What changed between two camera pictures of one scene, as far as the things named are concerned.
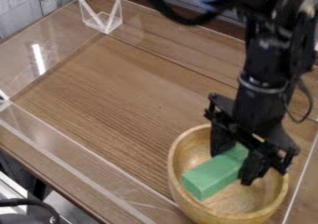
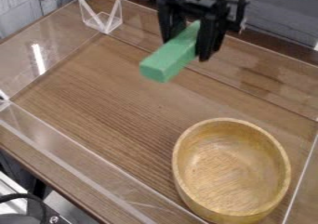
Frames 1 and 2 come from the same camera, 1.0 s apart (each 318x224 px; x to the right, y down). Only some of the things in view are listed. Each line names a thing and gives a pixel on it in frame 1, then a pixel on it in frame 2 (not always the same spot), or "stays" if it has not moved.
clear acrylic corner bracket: (102, 21) stays
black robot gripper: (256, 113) -> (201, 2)
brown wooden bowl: (240, 204) stays
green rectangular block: (216, 171) -> (172, 54)
